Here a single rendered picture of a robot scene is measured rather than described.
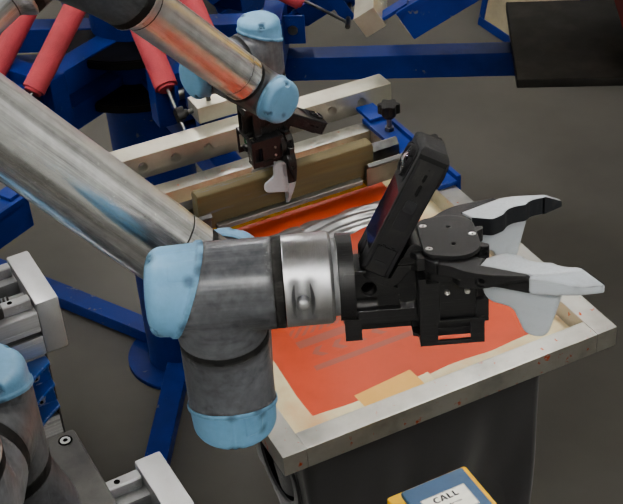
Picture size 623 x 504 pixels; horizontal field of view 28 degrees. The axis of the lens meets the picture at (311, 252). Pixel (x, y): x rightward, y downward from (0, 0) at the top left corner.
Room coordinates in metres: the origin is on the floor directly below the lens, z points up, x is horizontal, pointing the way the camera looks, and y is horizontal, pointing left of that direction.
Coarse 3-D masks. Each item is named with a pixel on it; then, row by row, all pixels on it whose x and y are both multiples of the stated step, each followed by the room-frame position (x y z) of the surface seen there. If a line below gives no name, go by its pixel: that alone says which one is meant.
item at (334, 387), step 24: (288, 216) 1.96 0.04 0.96; (288, 336) 1.60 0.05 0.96; (288, 360) 1.54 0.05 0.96; (360, 360) 1.53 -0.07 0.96; (384, 360) 1.52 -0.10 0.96; (408, 360) 1.52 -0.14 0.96; (312, 384) 1.48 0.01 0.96; (336, 384) 1.47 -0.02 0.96; (360, 384) 1.47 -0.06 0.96; (312, 408) 1.42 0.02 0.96
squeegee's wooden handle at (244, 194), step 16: (352, 144) 2.02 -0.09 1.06; (368, 144) 2.02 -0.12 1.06; (304, 160) 1.98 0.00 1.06; (320, 160) 1.98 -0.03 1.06; (336, 160) 1.99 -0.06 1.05; (352, 160) 2.00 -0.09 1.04; (368, 160) 2.02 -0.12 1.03; (240, 176) 1.94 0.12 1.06; (256, 176) 1.94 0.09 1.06; (304, 176) 1.97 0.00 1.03; (320, 176) 1.98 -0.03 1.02; (336, 176) 1.99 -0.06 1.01; (352, 176) 2.00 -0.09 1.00; (192, 192) 1.90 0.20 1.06; (208, 192) 1.90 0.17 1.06; (224, 192) 1.90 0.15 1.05; (240, 192) 1.91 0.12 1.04; (256, 192) 1.93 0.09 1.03; (304, 192) 1.96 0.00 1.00; (208, 208) 1.89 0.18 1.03; (224, 208) 1.90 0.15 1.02; (240, 208) 1.91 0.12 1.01; (256, 208) 1.92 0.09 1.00
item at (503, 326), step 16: (352, 192) 2.02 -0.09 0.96; (368, 192) 2.02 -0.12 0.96; (384, 192) 2.01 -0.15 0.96; (304, 208) 1.98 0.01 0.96; (320, 208) 1.97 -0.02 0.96; (336, 208) 1.97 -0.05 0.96; (352, 240) 1.86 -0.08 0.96; (496, 304) 1.64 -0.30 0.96; (496, 320) 1.60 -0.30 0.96; (512, 320) 1.60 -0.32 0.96; (416, 336) 1.58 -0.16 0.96; (448, 336) 1.57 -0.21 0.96; (464, 336) 1.57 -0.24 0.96; (496, 336) 1.56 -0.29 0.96; (512, 336) 1.56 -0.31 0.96; (416, 352) 1.54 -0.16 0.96; (432, 352) 1.53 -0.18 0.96; (448, 352) 1.53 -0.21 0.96; (464, 352) 1.53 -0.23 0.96; (480, 352) 1.52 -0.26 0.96; (432, 368) 1.49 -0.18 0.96
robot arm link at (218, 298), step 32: (160, 256) 0.81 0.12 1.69; (192, 256) 0.81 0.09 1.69; (224, 256) 0.80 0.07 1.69; (256, 256) 0.80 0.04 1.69; (160, 288) 0.78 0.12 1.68; (192, 288) 0.78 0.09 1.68; (224, 288) 0.78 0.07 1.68; (256, 288) 0.78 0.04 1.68; (160, 320) 0.78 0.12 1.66; (192, 320) 0.77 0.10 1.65; (224, 320) 0.77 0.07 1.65; (256, 320) 0.78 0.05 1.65; (192, 352) 0.78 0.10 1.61; (224, 352) 0.78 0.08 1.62
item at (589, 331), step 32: (352, 128) 2.20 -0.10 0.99; (448, 192) 1.94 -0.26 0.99; (576, 320) 1.56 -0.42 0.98; (608, 320) 1.54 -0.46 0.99; (512, 352) 1.48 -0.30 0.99; (544, 352) 1.47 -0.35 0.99; (576, 352) 1.49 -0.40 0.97; (448, 384) 1.42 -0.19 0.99; (480, 384) 1.42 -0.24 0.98; (512, 384) 1.44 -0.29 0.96; (352, 416) 1.36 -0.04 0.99; (384, 416) 1.36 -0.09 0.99; (416, 416) 1.37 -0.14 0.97; (288, 448) 1.31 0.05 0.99; (320, 448) 1.31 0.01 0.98; (352, 448) 1.33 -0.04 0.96
